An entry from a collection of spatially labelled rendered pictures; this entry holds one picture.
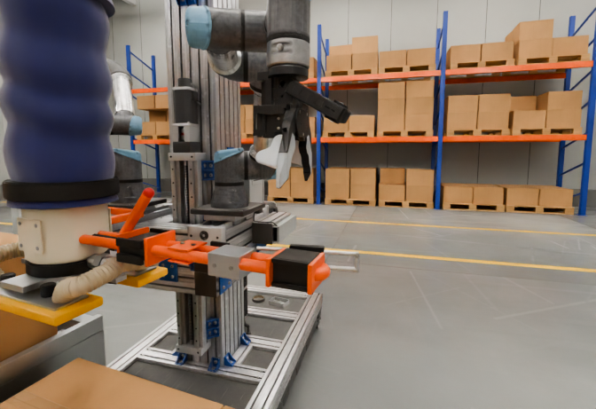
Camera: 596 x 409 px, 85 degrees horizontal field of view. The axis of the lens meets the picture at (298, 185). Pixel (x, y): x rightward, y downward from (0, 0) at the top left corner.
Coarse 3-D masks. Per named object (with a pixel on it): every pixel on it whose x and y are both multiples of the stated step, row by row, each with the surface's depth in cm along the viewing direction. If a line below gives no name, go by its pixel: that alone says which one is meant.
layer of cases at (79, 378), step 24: (48, 384) 100; (72, 384) 100; (96, 384) 100; (120, 384) 100; (144, 384) 100; (0, 408) 90; (24, 408) 90; (48, 408) 90; (72, 408) 90; (96, 408) 90; (120, 408) 90; (144, 408) 90; (168, 408) 90; (192, 408) 90; (216, 408) 90
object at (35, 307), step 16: (0, 288) 72; (48, 288) 68; (0, 304) 67; (16, 304) 66; (32, 304) 66; (48, 304) 65; (64, 304) 65; (80, 304) 66; (96, 304) 69; (48, 320) 62; (64, 320) 63
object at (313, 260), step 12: (276, 252) 59; (288, 252) 59; (300, 252) 59; (312, 252) 59; (276, 264) 56; (288, 264) 54; (300, 264) 54; (312, 264) 53; (276, 276) 56; (288, 276) 55; (300, 276) 54; (312, 276) 53; (288, 288) 55; (300, 288) 54; (312, 288) 53
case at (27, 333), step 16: (0, 240) 112; (16, 240) 112; (16, 272) 105; (0, 320) 102; (16, 320) 106; (32, 320) 110; (0, 336) 102; (16, 336) 106; (32, 336) 110; (48, 336) 115; (0, 352) 102; (16, 352) 106
